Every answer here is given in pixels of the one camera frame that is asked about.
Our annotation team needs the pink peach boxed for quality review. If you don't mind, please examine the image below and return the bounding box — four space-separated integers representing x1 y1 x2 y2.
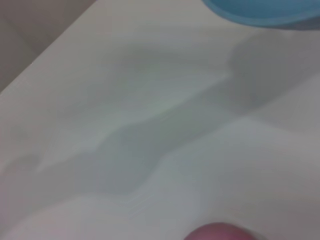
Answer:
183 222 264 240

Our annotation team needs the blue bowl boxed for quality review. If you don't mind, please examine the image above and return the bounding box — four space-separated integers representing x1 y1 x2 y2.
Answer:
201 0 320 28

